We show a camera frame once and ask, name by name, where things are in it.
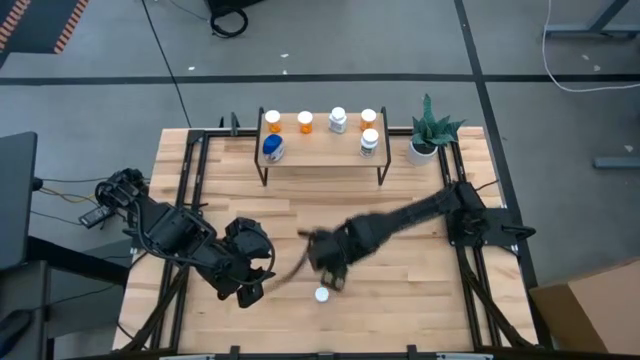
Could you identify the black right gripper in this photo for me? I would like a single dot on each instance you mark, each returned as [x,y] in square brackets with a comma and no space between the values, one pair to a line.
[330,250]

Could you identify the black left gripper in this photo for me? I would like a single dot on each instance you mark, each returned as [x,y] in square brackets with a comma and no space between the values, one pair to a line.
[245,237]

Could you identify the white bottle with blue cap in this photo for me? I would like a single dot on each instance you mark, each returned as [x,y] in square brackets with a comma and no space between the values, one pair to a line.
[273,145]

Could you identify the orange pill bottle white cap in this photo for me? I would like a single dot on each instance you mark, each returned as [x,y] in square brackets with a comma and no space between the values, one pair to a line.
[305,118]
[272,117]
[368,116]
[322,295]

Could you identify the white medicine bottle white cap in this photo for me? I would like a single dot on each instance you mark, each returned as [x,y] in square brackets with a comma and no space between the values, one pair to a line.
[338,115]
[370,136]

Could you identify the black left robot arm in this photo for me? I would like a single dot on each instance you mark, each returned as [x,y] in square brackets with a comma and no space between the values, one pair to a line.
[170,230]

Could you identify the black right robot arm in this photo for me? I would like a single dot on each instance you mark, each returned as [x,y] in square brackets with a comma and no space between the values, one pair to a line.
[415,210]

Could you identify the small black electronic box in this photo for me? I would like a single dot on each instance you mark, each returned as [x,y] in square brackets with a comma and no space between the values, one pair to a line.
[92,217]

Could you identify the green plant in white pot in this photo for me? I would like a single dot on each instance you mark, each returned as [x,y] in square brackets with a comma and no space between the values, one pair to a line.
[430,127]

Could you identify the dark grey side cabinet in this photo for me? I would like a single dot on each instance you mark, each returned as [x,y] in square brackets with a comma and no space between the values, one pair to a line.
[25,290]

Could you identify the black flat monitor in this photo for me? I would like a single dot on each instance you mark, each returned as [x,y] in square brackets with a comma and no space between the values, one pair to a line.
[17,200]

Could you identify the black equipment base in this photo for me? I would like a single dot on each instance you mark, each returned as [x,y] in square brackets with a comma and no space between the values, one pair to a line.
[225,4]

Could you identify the black oval object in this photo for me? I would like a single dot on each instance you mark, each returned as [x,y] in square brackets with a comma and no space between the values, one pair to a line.
[12,327]

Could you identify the brown cardboard box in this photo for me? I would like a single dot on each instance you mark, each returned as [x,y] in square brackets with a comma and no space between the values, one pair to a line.
[600,310]

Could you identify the black orange striped floor mat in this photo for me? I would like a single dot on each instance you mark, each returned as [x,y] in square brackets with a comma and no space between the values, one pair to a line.
[35,25]

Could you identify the grey metal floor bar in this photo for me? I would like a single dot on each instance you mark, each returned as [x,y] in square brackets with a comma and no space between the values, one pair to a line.
[617,163]

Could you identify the grey metal desk leg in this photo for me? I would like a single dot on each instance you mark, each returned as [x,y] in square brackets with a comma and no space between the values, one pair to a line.
[585,31]

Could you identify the wooden shelf with black frame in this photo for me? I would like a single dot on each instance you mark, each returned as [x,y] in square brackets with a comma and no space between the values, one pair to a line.
[320,150]

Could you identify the black metal rig frame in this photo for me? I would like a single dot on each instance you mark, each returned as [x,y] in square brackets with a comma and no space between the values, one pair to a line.
[500,227]

